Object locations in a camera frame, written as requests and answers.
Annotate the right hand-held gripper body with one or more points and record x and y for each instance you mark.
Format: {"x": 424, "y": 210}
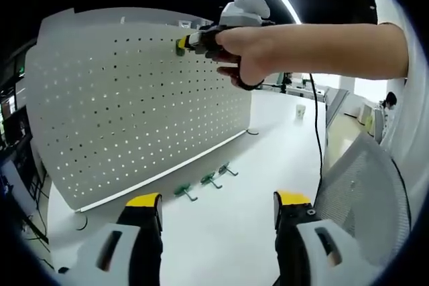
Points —
{"x": 244, "y": 11}

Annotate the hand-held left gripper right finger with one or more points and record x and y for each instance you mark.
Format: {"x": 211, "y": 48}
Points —
{"x": 308, "y": 252}

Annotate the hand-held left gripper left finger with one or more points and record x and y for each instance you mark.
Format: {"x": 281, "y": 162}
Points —
{"x": 124, "y": 252}

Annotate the green hook assembly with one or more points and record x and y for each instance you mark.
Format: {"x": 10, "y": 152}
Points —
{"x": 180, "y": 52}
{"x": 208, "y": 179}
{"x": 182, "y": 190}
{"x": 224, "y": 168}

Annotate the white perforated mounting plate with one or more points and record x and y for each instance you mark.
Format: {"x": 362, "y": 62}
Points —
{"x": 134, "y": 115}

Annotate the person's right hand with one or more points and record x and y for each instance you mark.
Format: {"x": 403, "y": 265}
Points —
{"x": 254, "y": 51}

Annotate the grey mesh office chair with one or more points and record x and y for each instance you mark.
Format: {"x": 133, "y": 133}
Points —
{"x": 362, "y": 182}

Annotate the white paper cup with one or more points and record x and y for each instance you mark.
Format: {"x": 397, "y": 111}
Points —
{"x": 300, "y": 112}

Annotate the grey slanted panel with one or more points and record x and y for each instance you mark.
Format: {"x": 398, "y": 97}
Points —
{"x": 336, "y": 105}

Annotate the person's white t-shirt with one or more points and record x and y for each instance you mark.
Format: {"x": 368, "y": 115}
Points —
{"x": 410, "y": 98}

